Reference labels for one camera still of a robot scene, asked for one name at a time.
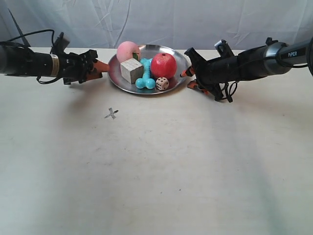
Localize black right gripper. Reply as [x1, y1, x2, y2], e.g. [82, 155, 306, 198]
[180, 47, 240, 101]

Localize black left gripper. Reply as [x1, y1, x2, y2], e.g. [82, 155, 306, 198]
[57, 49, 110, 85]

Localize round silver metal plate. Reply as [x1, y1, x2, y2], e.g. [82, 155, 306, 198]
[108, 45, 189, 95]

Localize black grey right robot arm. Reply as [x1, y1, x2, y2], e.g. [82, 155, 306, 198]
[180, 37, 313, 102]

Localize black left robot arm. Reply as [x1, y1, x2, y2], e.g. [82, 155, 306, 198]
[0, 42, 110, 85]

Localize beige die black dots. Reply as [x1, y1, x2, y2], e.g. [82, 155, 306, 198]
[156, 77, 169, 91]

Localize red apple toy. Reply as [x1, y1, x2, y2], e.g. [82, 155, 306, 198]
[151, 52, 177, 79]

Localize grey wooden cube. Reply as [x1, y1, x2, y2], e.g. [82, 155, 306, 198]
[120, 58, 143, 84]

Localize pink peach toy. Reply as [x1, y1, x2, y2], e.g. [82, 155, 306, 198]
[116, 41, 141, 63]

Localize turquoise bone toy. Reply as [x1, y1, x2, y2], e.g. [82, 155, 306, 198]
[135, 58, 156, 90]

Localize grey cross tape mark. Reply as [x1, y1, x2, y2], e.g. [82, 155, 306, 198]
[104, 107, 119, 119]

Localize white wrinkled backdrop cloth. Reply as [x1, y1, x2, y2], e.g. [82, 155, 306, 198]
[0, 0, 313, 49]

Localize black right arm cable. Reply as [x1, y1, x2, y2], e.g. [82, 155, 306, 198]
[219, 82, 238, 103]

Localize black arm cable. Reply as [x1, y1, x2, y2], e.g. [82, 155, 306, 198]
[219, 82, 238, 103]
[0, 29, 56, 85]

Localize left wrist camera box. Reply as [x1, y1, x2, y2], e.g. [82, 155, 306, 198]
[50, 32, 70, 55]

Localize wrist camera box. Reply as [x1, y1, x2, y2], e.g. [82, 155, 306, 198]
[50, 32, 70, 55]
[214, 39, 234, 58]

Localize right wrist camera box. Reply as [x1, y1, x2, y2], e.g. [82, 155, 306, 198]
[214, 39, 234, 58]

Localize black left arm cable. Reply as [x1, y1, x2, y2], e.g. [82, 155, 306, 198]
[0, 29, 56, 85]

